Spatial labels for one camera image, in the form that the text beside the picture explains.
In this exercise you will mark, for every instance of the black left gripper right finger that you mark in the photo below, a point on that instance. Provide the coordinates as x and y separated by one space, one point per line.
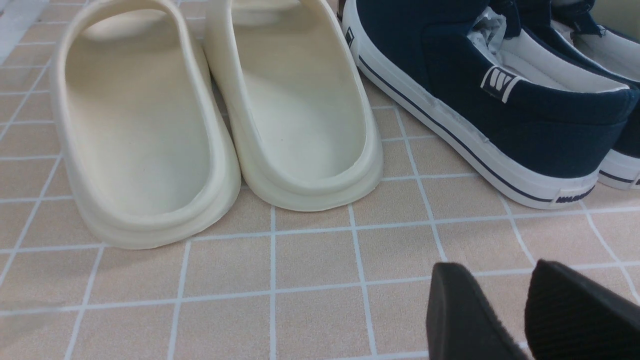
569 316

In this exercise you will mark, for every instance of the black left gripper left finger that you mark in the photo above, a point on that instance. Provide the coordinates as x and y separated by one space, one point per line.
461 324

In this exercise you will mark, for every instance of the cream slipper, inner right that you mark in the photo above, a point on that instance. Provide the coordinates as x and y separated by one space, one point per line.
302 125

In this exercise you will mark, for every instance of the navy slip-on shoe, left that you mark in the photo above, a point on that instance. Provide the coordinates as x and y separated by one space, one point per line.
533 123

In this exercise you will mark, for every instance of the navy slip-on shoe, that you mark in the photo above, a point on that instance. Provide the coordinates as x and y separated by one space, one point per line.
533 123
568 28

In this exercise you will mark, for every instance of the cream slipper, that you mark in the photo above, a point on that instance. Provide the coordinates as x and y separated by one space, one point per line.
302 125
148 155

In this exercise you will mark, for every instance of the navy slip-on shoe, right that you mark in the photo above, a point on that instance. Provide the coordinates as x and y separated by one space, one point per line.
568 28

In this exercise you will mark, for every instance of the cream slipper, outer left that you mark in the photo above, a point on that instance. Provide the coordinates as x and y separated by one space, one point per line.
148 155

